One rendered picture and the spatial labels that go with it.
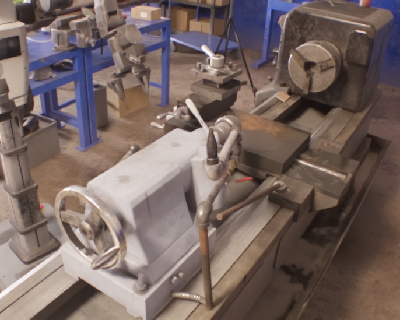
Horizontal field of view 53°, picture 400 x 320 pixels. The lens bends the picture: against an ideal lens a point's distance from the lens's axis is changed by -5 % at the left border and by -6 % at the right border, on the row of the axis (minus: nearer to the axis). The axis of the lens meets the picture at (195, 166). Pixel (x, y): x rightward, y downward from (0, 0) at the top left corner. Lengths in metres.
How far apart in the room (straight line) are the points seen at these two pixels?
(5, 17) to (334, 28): 1.58
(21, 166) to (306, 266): 1.34
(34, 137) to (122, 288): 2.33
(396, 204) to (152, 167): 2.47
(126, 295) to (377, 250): 2.01
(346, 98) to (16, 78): 1.66
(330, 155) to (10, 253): 1.60
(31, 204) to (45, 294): 0.87
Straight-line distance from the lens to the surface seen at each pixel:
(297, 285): 1.88
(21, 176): 1.97
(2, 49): 1.69
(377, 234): 2.97
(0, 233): 2.41
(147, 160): 1.13
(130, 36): 1.33
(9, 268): 2.19
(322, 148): 1.89
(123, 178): 1.06
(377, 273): 2.68
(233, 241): 1.38
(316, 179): 1.67
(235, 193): 1.78
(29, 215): 2.08
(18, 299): 1.26
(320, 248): 2.09
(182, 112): 1.73
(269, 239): 1.41
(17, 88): 1.76
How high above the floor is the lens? 1.75
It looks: 32 degrees down
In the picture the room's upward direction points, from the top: 3 degrees clockwise
